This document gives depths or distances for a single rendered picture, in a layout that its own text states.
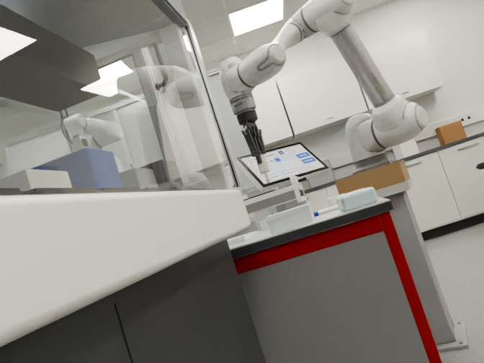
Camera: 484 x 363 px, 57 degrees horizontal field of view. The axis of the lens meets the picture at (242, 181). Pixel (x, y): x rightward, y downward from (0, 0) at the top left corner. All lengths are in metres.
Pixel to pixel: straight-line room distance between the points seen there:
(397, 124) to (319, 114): 3.29
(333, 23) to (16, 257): 1.80
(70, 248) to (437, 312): 2.00
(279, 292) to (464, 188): 4.12
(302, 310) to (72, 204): 0.93
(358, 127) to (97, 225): 1.85
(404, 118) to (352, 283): 1.02
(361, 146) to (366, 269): 1.06
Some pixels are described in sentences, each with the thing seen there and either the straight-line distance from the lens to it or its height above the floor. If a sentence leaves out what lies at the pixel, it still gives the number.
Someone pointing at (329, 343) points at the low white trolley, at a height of 0.44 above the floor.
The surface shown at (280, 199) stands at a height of 0.85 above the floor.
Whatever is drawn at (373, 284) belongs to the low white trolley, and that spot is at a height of 0.56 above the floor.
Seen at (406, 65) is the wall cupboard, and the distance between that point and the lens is 5.65.
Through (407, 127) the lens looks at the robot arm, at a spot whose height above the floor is 0.98.
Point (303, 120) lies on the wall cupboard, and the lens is 5.32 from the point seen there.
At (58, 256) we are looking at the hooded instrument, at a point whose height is 0.85.
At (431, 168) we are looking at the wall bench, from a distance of 5.14.
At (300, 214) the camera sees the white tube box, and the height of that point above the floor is 0.79.
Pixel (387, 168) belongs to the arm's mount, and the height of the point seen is 0.84.
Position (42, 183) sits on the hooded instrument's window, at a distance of 0.44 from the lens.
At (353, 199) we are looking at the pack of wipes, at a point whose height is 0.78.
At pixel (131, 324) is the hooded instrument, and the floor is 0.75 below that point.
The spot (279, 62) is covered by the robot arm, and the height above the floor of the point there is 1.29.
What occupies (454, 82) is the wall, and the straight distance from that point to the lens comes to 6.15.
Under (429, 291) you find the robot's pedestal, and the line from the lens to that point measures 2.25.
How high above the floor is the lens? 0.83
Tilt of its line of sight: 4 degrees up
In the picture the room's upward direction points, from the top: 18 degrees counter-clockwise
